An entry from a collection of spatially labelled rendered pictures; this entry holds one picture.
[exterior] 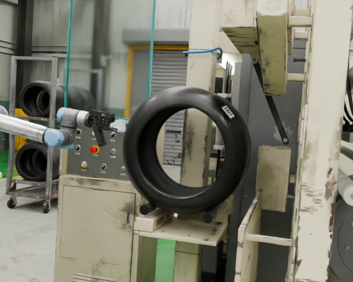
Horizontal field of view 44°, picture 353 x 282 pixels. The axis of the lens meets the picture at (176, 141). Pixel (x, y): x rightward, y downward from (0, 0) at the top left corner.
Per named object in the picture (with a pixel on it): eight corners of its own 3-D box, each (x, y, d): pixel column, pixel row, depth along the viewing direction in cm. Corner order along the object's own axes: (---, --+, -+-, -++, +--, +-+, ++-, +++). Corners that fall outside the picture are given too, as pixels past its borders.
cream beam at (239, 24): (238, 53, 212) (240, 23, 211) (291, 55, 205) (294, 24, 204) (217, 27, 153) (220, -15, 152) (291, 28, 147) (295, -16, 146)
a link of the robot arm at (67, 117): (62, 123, 215) (65, 107, 214) (82, 127, 212) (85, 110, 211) (54, 123, 207) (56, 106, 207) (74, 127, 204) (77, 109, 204)
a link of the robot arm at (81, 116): (75, 126, 205) (83, 126, 212) (84, 127, 203) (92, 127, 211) (77, 110, 204) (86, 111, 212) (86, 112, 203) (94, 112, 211)
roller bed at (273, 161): (256, 201, 226) (261, 144, 225) (286, 205, 223) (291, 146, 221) (254, 208, 207) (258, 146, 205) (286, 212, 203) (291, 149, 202)
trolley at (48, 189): (58, 192, 675) (65, 67, 664) (96, 197, 658) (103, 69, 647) (2, 208, 547) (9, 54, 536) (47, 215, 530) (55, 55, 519)
